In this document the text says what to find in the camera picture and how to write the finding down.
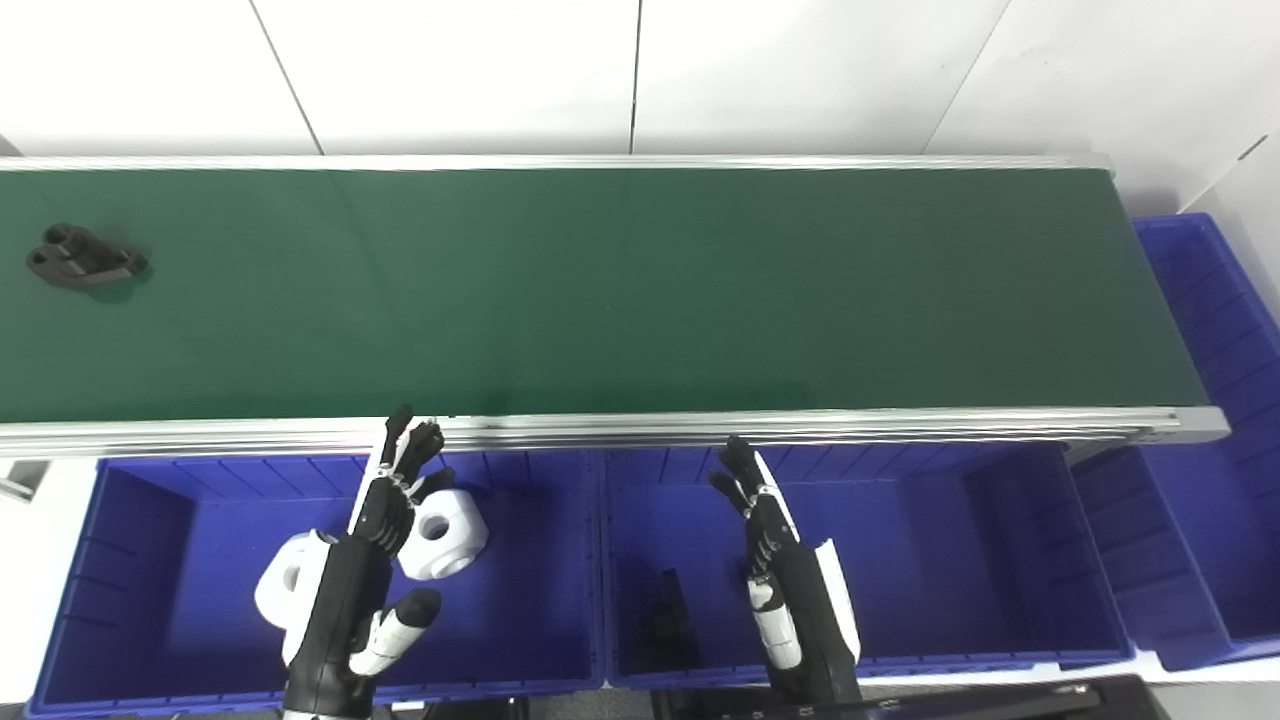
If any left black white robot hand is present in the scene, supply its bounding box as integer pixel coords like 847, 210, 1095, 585
283, 404, 457, 715

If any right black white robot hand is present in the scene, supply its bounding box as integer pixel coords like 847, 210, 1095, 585
709, 435, 863, 703

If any black flange part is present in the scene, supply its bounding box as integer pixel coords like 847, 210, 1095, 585
26, 222, 150, 292

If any blue bin with black parts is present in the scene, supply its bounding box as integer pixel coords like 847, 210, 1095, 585
600, 444, 1137, 692

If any black rectangular part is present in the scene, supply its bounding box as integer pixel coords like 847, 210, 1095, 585
639, 567, 702, 674

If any blue bin with white parts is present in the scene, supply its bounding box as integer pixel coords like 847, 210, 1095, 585
24, 450, 607, 719

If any green conveyor belt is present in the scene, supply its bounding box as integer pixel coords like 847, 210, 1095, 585
0, 153, 1231, 501
0, 167, 1212, 424

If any empty blue bin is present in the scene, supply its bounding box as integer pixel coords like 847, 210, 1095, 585
1073, 212, 1280, 673

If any white block with hole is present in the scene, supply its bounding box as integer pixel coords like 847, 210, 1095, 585
397, 486, 491, 582
254, 529, 339, 633

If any black robot torso cover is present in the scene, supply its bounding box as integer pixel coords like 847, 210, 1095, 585
650, 675, 1173, 720

